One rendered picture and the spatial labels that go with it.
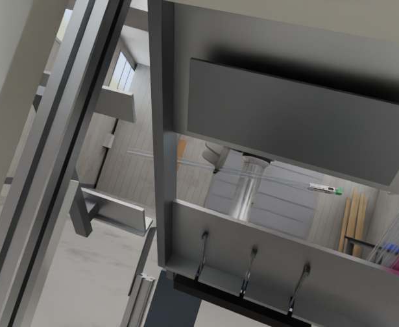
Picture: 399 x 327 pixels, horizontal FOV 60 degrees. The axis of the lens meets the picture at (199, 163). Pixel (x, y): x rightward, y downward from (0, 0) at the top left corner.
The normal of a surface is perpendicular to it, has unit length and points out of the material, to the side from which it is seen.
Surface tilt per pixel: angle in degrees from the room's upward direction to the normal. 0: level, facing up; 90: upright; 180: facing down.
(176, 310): 90
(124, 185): 90
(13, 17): 90
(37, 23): 90
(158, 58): 137
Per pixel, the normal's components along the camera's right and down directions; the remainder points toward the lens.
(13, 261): -0.20, -0.14
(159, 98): -0.36, 0.61
